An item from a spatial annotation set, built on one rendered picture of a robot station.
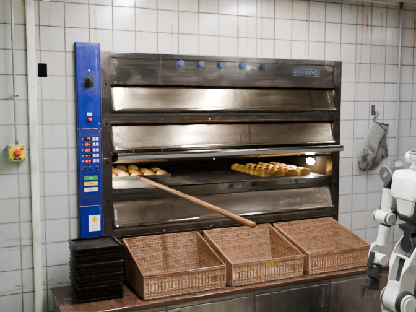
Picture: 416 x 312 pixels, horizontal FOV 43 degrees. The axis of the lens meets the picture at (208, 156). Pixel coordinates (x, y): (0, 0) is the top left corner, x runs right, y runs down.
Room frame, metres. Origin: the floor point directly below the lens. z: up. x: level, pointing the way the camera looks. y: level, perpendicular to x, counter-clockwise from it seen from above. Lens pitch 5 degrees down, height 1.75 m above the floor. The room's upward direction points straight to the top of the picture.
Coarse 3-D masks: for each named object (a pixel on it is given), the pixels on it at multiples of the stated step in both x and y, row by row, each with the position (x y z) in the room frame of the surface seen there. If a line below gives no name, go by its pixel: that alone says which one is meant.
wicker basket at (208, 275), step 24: (144, 240) 3.54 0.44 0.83; (168, 240) 3.60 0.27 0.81; (192, 240) 3.67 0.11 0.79; (144, 264) 3.49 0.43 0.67; (168, 264) 3.56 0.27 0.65; (192, 264) 3.62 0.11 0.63; (216, 264) 3.39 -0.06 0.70; (144, 288) 3.06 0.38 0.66; (168, 288) 3.13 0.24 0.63; (192, 288) 3.19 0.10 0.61; (216, 288) 3.25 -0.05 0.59
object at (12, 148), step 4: (12, 144) 3.23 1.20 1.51; (20, 144) 3.23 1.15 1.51; (24, 144) 3.23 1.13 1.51; (8, 148) 3.16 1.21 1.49; (12, 148) 3.17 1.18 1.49; (16, 148) 3.18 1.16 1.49; (24, 148) 3.20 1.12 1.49; (8, 152) 3.16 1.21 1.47; (12, 152) 3.17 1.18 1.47; (24, 152) 3.19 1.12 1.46; (8, 156) 3.17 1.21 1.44; (12, 156) 3.17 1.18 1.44; (20, 156) 3.19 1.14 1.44; (24, 156) 3.19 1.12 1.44; (12, 160) 3.17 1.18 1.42; (16, 160) 3.18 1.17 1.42; (20, 160) 3.19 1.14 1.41; (24, 160) 3.20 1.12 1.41
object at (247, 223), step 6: (144, 180) 3.87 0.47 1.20; (150, 180) 3.77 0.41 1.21; (156, 186) 3.65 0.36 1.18; (162, 186) 3.52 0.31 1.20; (174, 192) 3.32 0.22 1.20; (180, 192) 3.26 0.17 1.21; (186, 198) 3.13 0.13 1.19; (192, 198) 3.07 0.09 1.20; (198, 204) 2.98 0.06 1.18; (204, 204) 2.90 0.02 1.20; (210, 204) 2.86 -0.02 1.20; (216, 210) 2.76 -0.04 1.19; (222, 210) 2.71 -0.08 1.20; (228, 216) 2.63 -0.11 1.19; (234, 216) 2.58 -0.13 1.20; (240, 222) 2.52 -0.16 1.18; (246, 222) 2.46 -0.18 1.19; (252, 222) 2.43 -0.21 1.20
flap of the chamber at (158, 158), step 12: (132, 156) 3.40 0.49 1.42; (144, 156) 3.43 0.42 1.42; (156, 156) 3.46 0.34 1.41; (168, 156) 3.50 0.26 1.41; (180, 156) 3.53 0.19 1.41; (192, 156) 3.56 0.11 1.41; (204, 156) 3.60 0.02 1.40; (216, 156) 3.64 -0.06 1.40; (228, 156) 3.72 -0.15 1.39; (240, 156) 3.80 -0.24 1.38; (252, 156) 3.88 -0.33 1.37; (264, 156) 3.97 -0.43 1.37
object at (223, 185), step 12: (252, 180) 3.98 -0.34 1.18; (264, 180) 3.98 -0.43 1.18; (276, 180) 4.00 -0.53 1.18; (288, 180) 4.05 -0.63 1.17; (300, 180) 4.09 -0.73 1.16; (312, 180) 4.14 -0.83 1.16; (324, 180) 4.19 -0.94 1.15; (120, 192) 3.51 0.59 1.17; (132, 192) 3.54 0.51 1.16; (144, 192) 3.58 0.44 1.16; (156, 192) 3.61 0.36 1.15; (168, 192) 3.65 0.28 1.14
